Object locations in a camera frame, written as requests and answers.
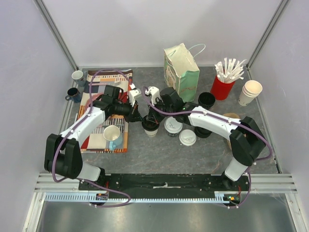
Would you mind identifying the black plastic lid stack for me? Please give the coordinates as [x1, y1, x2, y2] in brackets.
[194, 127, 212, 138]

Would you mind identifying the pink dotted plate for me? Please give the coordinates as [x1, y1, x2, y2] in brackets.
[84, 93, 103, 112]

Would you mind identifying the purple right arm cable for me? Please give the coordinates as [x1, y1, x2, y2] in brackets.
[144, 87, 274, 209]

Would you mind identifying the brown pulp cup carrier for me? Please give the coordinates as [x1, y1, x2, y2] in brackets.
[223, 113, 240, 150]

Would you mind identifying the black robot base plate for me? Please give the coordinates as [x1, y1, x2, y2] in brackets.
[78, 173, 251, 200]

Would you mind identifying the white lid stack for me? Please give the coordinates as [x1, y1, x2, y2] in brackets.
[179, 130, 197, 146]

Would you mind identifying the aluminium frame post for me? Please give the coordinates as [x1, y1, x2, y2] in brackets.
[34, 0, 79, 70]
[246, 0, 290, 71]

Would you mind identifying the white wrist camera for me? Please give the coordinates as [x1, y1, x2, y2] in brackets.
[128, 89, 141, 106]
[145, 87, 161, 106]

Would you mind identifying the white slotted cable duct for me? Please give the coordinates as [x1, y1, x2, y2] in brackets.
[45, 192, 236, 203]

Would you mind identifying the green patterned paper bag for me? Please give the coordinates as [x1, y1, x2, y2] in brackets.
[164, 43, 206, 102]

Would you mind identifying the colourful patterned placemat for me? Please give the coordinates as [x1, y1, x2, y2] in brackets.
[77, 69, 133, 153]

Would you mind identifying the white wrapped straws bundle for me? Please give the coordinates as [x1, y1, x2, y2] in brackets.
[214, 58, 246, 84]

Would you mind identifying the light blue ceramic mug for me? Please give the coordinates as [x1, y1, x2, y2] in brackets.
[103, 126, 123, 151]

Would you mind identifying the aluminium frame post right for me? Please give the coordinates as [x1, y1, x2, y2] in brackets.
[246, 0, 290, 71]

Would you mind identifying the dark blue ceramic mug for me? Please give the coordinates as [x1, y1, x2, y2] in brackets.
[65, 87, 82, 103]

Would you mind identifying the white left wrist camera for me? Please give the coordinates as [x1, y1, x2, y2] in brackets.
[128, 89, 141, 106]

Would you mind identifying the red ribbed paper cup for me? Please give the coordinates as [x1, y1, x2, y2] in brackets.
[210, 76, 235, 101]

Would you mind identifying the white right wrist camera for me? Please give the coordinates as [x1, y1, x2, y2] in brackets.
[145, 87, 161, 106]

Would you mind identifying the pink handled knife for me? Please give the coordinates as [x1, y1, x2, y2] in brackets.
[101, 124, 123, 128]

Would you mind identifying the black plastic cup lid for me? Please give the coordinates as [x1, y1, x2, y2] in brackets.
[141, 116, 159, 131]

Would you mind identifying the grey ceramic mug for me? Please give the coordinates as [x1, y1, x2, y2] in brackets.
[71, 70, 86, 87]

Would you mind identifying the white paper cup stack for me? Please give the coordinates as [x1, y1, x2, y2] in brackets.
[238, 80, 263, 106]

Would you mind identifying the aluminium frame post left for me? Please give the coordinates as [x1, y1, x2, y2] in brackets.
[34, 0, 79, 70]

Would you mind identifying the white plastic cup lid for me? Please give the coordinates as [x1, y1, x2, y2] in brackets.
[164, 117, 183, 133]

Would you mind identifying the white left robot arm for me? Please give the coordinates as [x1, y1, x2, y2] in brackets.
[44, 85, 141, 190]

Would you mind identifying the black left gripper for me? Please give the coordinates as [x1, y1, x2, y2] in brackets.
[113, 98, 143, 124]

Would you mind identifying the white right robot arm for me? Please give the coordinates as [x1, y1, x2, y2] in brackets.
[141, 87, 269, 190]

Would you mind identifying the black paper cup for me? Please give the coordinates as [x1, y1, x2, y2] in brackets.
[198, 92, 216, 110]
[166, 130, 181, 137]

